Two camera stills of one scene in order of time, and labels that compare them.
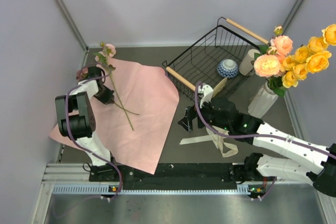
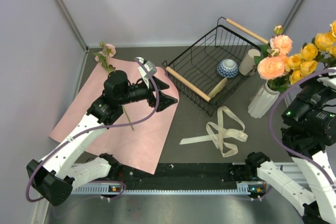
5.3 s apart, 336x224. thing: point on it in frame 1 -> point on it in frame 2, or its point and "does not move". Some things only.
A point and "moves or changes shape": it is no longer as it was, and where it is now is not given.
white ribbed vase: x=262 y=102 does not move
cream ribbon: x=226 y=148 does not move
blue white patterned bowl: x=228 y=68 does not move
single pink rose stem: x=281 y=45 does not move
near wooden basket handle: x=181 y=78 does not move
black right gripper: x=187 y=121 -> x=329 y=93
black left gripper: x=109 y=98 -> x=165 y=100
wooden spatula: x=219 y=87 does not move
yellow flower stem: x=312 y=58 moves or changes shape
